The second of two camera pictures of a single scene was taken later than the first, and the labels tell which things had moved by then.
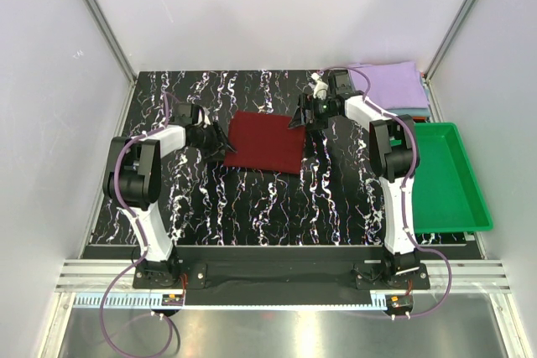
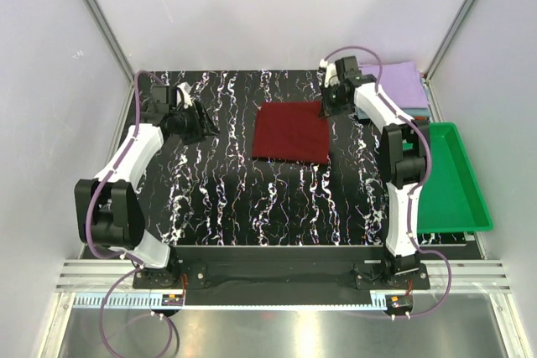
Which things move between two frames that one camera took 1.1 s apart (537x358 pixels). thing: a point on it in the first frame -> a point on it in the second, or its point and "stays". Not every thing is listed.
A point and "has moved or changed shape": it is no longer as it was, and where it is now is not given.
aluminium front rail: (466, 276) stays
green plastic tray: (446, 196) stays
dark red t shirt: (264, 142) has moved or changed shape
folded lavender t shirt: (393, 85) stays
